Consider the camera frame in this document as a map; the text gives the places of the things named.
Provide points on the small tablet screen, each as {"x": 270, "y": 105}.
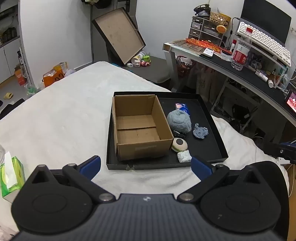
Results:
{"x": 291, "y": 102}

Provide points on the white packet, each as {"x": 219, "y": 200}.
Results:
{"x": 184, "y": 156}

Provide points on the small white bottle red cap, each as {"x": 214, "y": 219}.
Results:
{"x": 234, "y": 46}

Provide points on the red plastic basket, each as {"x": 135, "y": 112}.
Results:
{"x": 183, "y": 66}

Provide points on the red toy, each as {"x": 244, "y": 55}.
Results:
{"x": 145, "y": 64}

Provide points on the orange carton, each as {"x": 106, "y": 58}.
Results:
{"x": 20, "y": 78}

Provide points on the long red box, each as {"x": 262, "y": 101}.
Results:
{"x": 203, "y": 43}

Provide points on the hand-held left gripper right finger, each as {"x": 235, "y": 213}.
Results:
{"x": 201, "y": 168}

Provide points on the grey drawer organizer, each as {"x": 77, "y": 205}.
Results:
{"x": 203, "y": 30}

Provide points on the white keyboard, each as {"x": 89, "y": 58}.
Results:
{"x": 266, "y": 41}

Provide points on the yellow slipper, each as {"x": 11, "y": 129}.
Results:
{"x": 8, "y": 95}

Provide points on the black box lid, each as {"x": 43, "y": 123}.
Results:
{"x": 120, "y": 34}

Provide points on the white can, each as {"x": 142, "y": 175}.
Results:
{"x": 138, "y": 57}

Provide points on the grey-blue plush ball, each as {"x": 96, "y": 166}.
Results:
{"x": 179, "y": 121}

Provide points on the orange round plush toy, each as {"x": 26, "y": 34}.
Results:
{"x": 221, "y": 29}

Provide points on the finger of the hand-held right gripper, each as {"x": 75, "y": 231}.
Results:
{"x": 281, "y": 150}

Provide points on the white charger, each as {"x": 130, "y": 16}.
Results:
{"x": 129, "y": 65}

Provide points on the black monitor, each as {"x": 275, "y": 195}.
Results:
{"x": 266, "y": 16}

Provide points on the small black clip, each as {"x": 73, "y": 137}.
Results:
{"x": 179, "y": 134}

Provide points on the curved black desk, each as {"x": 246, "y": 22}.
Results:
{"x": 242, "y": 74}

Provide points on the brown cardboard box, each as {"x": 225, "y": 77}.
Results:
{"x": 138, "y": 148}

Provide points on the white shelf cabinet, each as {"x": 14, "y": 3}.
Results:
{"x": 9, "y": 46}

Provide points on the beige cloth bag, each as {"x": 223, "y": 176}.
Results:
{"x": 204, "y": 81}

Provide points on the black shallow tray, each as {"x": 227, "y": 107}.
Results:
{"x": 203, "y": 139}

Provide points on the small grey-blue plush toy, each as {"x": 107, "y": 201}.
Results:
{"x": 200, "y": 132}

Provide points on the green toy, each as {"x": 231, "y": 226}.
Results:
{"x": 146, "y": 58}

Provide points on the green tissue box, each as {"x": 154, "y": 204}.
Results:
{"x": 16, "y": 171}

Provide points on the clear water bottle red label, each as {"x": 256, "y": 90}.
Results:
{"x": 240, "y": 53}

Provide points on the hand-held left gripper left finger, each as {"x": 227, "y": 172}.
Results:
{"x": 91, "y": 165}

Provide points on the orange paper bag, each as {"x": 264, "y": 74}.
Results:
{"x": 54, "y": 76}

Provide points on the grey low platform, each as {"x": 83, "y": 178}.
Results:
{"x": 155, "y": 69}

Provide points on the woven basket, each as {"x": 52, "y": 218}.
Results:
{"x": 217, "y": 18}

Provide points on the blue snack packet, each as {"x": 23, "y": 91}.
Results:
{"x": 183, "y": 109}

